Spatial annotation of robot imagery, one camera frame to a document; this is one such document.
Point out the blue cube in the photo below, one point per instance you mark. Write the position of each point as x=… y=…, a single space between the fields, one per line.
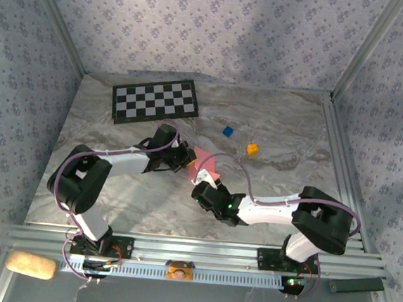
x=228 y=131

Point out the long aluminium base rail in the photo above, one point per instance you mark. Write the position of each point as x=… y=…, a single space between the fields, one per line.
x=196 y=251

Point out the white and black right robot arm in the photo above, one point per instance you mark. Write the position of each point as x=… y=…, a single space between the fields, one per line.
x=322 y=221

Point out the orange toy figure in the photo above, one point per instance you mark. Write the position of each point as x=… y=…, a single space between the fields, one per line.
x=179 y=272

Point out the pink paper sheet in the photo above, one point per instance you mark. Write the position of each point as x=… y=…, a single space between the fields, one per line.
x=198 y=152

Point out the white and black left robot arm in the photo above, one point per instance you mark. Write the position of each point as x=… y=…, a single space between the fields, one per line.
x=78 y=189

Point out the black flat bar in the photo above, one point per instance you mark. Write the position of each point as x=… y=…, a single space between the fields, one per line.
x=355 y=285

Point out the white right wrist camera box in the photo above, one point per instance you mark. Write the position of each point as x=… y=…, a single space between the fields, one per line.
x=204 y=176

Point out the tan sponge block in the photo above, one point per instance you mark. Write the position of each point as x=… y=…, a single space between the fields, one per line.
x=31 y=265

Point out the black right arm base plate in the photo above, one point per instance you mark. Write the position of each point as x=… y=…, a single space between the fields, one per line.
x=268 y=259

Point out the aluminium frame post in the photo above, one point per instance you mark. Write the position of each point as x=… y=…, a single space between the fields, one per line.
x=365 y=49

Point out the yellow cube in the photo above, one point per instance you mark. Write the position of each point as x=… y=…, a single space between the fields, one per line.
x=252 y=150

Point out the aluminium side rail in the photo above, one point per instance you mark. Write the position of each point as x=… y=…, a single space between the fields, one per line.
x=336 y=141

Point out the small circuit board with LED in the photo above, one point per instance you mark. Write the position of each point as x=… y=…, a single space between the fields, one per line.
x=292 y=283

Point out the black and white checkerboard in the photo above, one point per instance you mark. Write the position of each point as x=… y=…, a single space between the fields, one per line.
x=153 y=101

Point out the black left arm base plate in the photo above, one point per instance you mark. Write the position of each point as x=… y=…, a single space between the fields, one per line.
x=122 y=248

